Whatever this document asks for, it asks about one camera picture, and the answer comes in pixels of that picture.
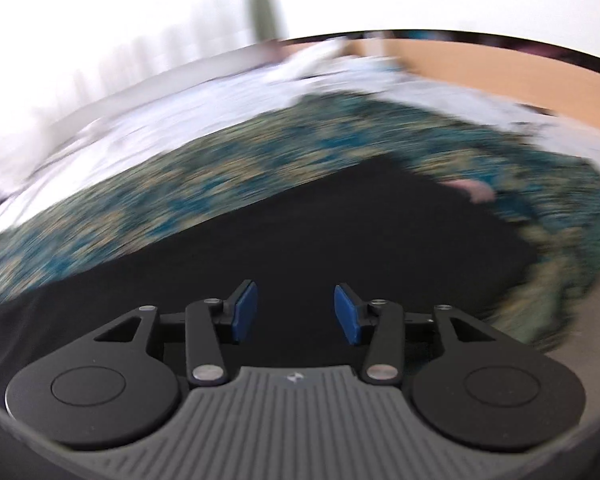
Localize wooden bed frame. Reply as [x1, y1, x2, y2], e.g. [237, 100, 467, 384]
[279, 29, 600, 137]

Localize black pants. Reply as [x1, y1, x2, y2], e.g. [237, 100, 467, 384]
[0, 157, 538, 402]

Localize green curtain right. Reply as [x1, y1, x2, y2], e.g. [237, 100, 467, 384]
[248, 0, 283, 42]

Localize white bed sheet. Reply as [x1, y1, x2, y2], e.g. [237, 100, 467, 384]
[0, 41, 600, 233]

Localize teal gold patterned bedspread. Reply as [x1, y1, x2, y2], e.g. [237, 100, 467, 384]
[0, 92, 600, 350]

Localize white sheer curtain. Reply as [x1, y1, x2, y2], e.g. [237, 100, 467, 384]
[0, 0, 262, 188]

